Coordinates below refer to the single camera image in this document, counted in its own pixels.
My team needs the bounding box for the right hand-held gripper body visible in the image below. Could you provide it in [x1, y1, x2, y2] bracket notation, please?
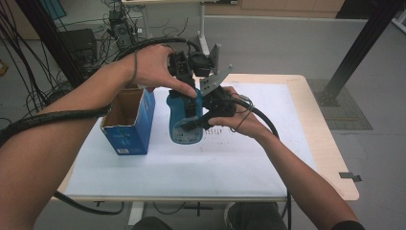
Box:
[198, 63, 239, 119]

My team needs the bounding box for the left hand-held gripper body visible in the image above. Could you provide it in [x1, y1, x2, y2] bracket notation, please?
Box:
[167, 42, 222, 91]

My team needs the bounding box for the blue plastic bottle white cap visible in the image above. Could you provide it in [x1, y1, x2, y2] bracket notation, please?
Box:
[165, 87, 206, 146]

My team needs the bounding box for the blue cardboard box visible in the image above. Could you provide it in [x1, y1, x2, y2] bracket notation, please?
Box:
[99, 83, 157, 157]

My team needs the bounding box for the person's left hand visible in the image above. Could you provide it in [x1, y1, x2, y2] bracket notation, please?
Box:
[127, 43, 199, 100]

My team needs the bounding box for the person's right hand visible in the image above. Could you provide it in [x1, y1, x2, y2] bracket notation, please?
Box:
[207, 86, 273, 141]

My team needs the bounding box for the black band on right wrist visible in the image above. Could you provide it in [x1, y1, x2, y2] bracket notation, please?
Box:
[229, 98, 256, 134]

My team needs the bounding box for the black band on wrist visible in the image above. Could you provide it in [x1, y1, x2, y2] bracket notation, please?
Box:
[229, 98, 256, 134]
[131, 50, 139, 86]

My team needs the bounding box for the black band on left wrist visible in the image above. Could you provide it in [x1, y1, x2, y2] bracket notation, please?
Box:
[131, 50, 139, 86]

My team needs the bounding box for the white table mat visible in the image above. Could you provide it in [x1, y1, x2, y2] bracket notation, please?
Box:
[64, 81, 319, 198]

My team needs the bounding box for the computer tower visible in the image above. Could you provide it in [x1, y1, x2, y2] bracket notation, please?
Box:
[107, 9, 138, 52]

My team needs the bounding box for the person's leg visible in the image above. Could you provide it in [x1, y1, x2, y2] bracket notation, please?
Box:
[227, 201, 289, 230]
[131, 216, 176, 230]

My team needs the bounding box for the black case on floor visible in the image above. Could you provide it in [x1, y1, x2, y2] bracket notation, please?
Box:
[59, 28, 99, 66]

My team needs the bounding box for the black tape piece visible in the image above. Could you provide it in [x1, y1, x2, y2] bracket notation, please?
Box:
[338, 172, 363, 183]

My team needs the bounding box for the white desk frame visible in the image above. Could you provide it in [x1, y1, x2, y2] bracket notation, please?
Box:
[122, 0, 213, 58]

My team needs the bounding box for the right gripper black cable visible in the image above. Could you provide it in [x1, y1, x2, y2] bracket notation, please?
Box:
[229, 97, 293, 230]

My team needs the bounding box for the black metal post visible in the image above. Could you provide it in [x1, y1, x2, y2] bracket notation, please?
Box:
[14, 0, 87, 89]
[313, 0, 406, 107]

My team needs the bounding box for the bundle of black floor cables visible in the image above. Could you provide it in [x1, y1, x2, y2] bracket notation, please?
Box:
[0, 0, 111, 128]

